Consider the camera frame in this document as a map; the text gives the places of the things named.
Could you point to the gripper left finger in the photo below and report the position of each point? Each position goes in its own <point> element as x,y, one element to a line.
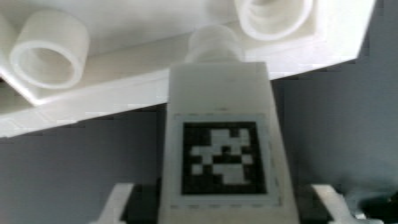
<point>111,215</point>

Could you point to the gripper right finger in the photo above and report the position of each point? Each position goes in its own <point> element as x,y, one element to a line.
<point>336,206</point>

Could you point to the white square table top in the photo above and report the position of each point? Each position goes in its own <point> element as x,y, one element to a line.
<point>139,43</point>

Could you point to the white leg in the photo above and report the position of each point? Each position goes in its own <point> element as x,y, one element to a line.
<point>226,184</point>

